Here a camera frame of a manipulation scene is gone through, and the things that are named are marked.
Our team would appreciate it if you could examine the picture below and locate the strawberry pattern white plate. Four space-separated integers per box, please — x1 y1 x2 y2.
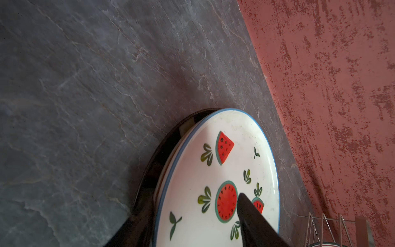
152 109 280 247

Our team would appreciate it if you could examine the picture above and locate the plain cream white plate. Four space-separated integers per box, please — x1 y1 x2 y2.
153 117 195 206

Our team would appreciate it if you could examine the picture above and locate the metal wire dish rack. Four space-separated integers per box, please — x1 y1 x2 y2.
298 213 376 247

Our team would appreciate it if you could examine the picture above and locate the orange sunburst plate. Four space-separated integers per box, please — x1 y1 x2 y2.
309 242 340 247

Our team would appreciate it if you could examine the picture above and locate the dark checkered rim plate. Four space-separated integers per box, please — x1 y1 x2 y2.
131 108 219 212

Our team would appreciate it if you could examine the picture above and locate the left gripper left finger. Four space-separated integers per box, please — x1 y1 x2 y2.
106 188 154 247

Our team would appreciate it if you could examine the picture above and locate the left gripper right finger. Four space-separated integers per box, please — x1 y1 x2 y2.
237 193 289 247

